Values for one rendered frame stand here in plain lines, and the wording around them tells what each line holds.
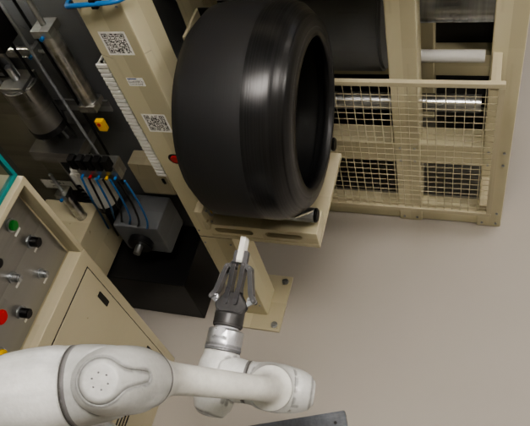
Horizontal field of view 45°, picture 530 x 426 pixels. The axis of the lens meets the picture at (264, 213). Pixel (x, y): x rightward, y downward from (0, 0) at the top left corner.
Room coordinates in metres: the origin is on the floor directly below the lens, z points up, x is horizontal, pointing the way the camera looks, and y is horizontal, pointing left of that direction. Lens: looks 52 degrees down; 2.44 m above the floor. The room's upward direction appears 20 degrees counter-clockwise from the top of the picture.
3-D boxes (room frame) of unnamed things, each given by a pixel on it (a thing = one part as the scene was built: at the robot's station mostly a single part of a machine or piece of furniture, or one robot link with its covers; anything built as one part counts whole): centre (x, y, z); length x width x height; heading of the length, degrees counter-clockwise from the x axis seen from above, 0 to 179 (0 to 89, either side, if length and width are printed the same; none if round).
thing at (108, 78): (1.46, 0.25, 1.19); 0.05 x 0.04 x 0.48; 149
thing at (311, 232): (1.21, 0.01, 0.83); 0.36 x 0.09 x 0.06; 59
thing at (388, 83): (1.49, -0.43, 0.65); 0.90 x 0.02 x 0.70; 59
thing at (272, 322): (1.44, 0.16, 0.01); 0.27 x 0.27 x 0.02; 59
